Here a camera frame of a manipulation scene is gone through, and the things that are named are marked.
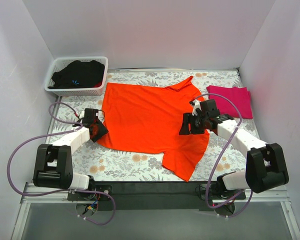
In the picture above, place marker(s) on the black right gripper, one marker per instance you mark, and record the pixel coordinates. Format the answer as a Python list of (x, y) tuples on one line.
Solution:
[(190, 124)]

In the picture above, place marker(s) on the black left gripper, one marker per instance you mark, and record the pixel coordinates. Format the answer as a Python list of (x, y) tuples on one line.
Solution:
[(101, 131)]

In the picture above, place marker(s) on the orange t shirt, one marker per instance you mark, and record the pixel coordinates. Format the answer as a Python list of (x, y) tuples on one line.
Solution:
[(147, 119)]

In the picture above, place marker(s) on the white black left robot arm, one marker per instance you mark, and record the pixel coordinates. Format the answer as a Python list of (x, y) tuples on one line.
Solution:
[(54, 166)]

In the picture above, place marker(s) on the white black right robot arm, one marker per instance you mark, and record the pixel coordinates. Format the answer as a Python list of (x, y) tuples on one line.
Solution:
[(265, 166)]

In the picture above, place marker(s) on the black t shirt in basket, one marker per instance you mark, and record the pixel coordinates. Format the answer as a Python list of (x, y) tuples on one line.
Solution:
[(78, 75)]

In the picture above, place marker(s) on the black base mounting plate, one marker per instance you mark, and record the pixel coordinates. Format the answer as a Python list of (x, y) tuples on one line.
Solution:
[(153, 195)]

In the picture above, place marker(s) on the white plastic laundry basket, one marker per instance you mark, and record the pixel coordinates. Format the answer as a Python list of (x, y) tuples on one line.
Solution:
[(61, 63)]

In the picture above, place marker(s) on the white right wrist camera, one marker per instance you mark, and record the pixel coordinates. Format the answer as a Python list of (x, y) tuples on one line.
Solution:
[(196, 104)]

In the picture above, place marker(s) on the aluminium frame rail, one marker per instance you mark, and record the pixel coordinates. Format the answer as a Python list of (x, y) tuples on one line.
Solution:
[(279, 194)]

